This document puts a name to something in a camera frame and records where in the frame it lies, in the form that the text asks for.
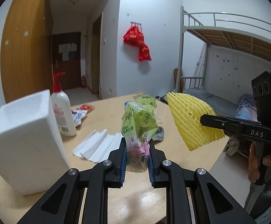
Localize yellow foam fruit net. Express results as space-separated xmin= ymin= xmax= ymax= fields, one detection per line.
xmin=166 ymin=92 xmax=225 ymax=151

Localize green snack bag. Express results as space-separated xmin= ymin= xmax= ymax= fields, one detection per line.
xmin=121 ymin=91 xmax=159 ymax=172

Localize person's right hand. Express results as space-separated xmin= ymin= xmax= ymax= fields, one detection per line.
xmin=248 ymin=143 xmax=271 ymax=183

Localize white folded paper towel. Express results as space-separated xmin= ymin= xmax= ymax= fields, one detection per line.
xmin=72 ymin=129 xmax=123 ymax=163

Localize white foam box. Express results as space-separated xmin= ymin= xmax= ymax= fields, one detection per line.
xmin=0 ymin=90 xmax=70 ymax=196

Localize wooden table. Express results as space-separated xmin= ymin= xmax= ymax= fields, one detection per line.
xmin=0 ymin=95 xmax=228 ymax=223

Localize grey sock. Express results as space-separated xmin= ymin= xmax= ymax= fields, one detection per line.
xmin=152 ymin=126 xmax=164 ymax=142

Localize white printed wrapper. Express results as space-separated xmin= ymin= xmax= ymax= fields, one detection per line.
xmin=72 ymin=109 xmax=87 ymax=127

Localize white lotion pump bottle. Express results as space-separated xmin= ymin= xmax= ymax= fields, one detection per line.
xmin=51 ymin=72 xmax=77 ymax=136

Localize blue face mask flat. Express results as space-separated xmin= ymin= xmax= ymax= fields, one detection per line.
xmin=154 ymin=112 xmax=163 ymax=124

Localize red snack wrapper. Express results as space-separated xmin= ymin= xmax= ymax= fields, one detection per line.
xmin=77 ymin=104 xmax=95 ymax=113

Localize metal bunk bed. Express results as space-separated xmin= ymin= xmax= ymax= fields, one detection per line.
xmin=174 ymin=6 xmax=271 ymax=117

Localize red fire extinguisher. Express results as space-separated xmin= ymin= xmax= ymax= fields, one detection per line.
xmin=81 ymin=75 xmax=86 ymax=88

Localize dark brown door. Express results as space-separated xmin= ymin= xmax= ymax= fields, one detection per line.
xmin=52 ymin=32 xmax=82 ymax=90

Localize red hanging bags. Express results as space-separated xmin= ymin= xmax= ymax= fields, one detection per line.
xmin=123 ymin=22 xmax=152 ymax=62

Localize wooden wardrobe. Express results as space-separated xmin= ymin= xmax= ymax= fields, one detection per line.
xmin=0 ymin=0 xmax=54 ymax=103

